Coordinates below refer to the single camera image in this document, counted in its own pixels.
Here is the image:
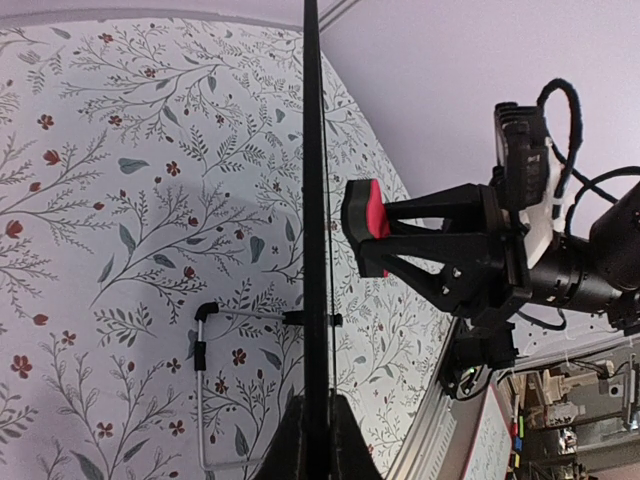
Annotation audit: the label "white whiteboard with black frame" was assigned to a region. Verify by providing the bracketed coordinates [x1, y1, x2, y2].
[302, 1, 332, 479]

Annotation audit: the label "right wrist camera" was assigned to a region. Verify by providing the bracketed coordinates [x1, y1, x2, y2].
[492, 102, 559, 268]

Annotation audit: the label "black whiteboard stand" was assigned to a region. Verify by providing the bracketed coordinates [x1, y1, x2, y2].
[189, 301, 304, 479]

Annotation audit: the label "floral patterned table mat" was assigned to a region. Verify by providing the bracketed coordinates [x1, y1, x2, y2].
[0, 17, 456, 480]

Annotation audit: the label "front aluminium rail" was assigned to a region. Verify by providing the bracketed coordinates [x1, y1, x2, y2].
[386, 320, 483, 479]

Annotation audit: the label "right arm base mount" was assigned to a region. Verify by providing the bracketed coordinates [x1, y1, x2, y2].
[437, 319, 519, 401]

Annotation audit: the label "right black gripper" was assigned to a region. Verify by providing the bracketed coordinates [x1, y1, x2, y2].
[358, 184, 531, 325]

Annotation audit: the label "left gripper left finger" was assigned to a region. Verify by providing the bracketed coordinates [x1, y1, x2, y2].
[254, 396, 305, 480]

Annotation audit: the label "red whiteboard eraser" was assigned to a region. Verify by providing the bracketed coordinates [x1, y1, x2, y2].
[341, 179, 390, 278]

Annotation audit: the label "cluttered background shelves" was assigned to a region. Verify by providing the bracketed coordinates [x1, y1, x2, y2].
[497, 346, 639, 479]

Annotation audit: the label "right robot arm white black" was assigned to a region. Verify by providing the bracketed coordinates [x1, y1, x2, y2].
[341, 78, 639, 400]

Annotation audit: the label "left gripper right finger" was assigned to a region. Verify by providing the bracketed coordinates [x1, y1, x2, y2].
[330, 395, 381, 480]

